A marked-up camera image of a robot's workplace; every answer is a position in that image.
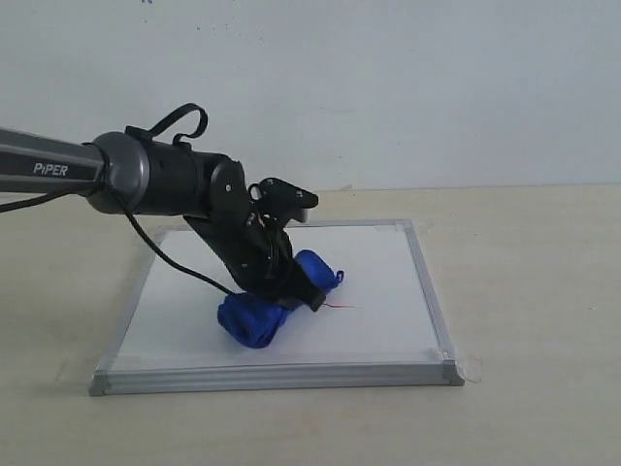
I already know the clear tape piece corner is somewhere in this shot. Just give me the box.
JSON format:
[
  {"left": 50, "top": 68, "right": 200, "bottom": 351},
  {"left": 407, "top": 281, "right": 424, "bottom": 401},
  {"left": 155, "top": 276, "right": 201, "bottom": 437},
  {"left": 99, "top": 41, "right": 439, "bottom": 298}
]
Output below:
[
  {"left": 455, "top": 354, "right": 483, "bottom": 383},
  {"left": 413, "top": 221, "right": 435, "bottom": 236}
]

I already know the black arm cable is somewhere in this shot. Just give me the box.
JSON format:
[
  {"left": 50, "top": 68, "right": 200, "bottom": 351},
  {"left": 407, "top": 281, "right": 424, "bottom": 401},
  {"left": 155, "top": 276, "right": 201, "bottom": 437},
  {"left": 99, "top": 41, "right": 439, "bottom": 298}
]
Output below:
[{"left": 0, "top": 102, "right": 239, "bottom": 295}]

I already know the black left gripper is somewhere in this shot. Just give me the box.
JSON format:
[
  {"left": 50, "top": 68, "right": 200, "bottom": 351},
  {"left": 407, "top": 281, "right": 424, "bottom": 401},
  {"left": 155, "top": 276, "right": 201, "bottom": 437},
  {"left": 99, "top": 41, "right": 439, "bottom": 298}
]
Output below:
[{"left": 184, "top": 216, "right": 326, "bottom": 312}]

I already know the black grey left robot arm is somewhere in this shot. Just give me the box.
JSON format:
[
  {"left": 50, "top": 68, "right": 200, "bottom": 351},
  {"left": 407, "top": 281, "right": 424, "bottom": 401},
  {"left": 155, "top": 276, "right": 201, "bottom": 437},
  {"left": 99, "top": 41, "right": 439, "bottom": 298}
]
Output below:
[{"left": 1, "top": 127, "right": 326, "bottom": 310}]

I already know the aluminium framed whiteboard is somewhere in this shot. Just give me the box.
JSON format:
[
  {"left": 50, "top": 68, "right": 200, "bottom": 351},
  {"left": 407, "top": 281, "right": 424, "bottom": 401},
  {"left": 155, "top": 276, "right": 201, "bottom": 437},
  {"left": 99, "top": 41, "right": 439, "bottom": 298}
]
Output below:
[{"left": 89, "top": 219, "right": 463, "bottom": 396}]

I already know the blue cloth eraser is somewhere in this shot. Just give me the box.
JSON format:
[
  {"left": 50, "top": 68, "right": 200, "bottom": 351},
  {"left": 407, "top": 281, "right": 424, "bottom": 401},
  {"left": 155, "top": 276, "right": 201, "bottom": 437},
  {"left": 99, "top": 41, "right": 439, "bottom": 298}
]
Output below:
[{"left": 216, "top": 250, "right": 344, "bottom": 350}]

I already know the clear tape piece near corner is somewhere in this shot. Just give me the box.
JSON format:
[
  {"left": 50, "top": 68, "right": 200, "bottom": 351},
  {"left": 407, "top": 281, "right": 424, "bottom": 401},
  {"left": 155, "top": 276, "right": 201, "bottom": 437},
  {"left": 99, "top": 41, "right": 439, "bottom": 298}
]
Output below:
[{"left": 455, "top": 354, "right": 483, "bottom": 383}]

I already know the clear tape piece far corner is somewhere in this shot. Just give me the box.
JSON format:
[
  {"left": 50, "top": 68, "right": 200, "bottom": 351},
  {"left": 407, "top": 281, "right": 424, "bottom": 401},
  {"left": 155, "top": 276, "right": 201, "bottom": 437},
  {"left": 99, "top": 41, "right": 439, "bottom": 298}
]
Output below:
[{"left": 413, "top": 221, "right": 435, "bottom": 236}]

